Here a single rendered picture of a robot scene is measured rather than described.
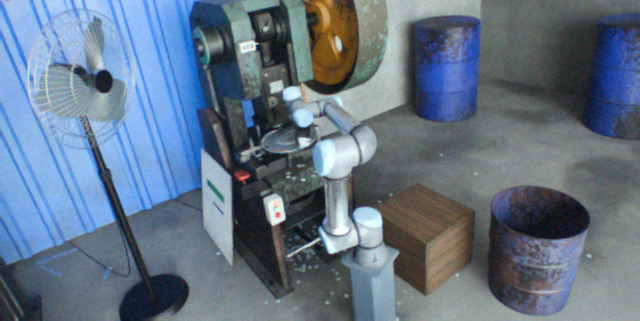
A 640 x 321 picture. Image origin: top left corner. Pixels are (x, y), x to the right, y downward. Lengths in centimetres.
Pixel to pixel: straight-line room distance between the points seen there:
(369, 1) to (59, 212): 249
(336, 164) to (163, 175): 215
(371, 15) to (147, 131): 191
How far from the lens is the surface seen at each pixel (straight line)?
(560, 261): 217
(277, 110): 215
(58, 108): 190
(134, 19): 311
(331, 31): 228
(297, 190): 223
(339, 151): 144
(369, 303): 201
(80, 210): 338
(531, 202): 244
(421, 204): 240
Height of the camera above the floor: 173
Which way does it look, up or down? 26 degrees down
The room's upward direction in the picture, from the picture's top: 8 degrees counter-clockwise
